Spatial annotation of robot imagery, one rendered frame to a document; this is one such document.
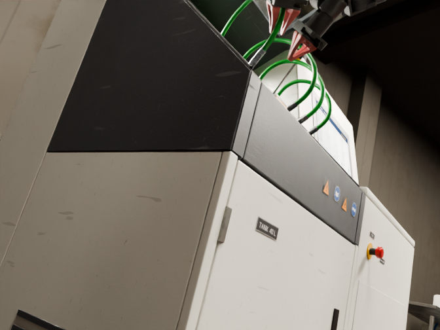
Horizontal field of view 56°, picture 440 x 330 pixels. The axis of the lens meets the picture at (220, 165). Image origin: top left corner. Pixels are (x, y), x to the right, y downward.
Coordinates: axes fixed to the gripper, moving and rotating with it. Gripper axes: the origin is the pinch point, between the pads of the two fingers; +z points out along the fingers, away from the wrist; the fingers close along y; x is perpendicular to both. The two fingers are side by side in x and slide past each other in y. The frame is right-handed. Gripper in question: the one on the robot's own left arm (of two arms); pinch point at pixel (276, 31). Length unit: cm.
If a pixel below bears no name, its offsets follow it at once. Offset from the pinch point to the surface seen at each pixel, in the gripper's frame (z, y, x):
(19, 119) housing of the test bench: 38, 67, -9
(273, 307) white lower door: 40, 4, 55
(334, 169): 26.5, -16.9, 22.7
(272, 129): 9.7, 7.9, 36.7
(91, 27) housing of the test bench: 11, 48, -18
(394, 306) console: 87, -65, 17
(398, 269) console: 79, -68, 7
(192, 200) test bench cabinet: 18, 24, 50
